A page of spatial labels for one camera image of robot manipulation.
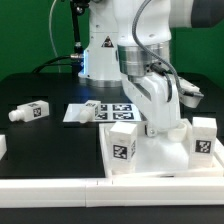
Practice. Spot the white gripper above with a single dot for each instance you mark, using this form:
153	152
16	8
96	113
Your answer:
150	95

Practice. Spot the white square table top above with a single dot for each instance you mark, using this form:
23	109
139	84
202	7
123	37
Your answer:
159	156

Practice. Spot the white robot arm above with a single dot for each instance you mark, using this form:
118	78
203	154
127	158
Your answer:
130	47

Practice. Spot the white marker sheet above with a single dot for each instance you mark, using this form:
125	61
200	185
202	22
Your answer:
107	113

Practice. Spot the white left obstacle bar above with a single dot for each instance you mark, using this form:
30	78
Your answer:
3	147

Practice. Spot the white obstacle bar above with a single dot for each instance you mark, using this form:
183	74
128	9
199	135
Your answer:
111	192
3	147

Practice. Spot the white front obstacle bar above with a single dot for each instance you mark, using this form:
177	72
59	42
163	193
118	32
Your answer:
111	192

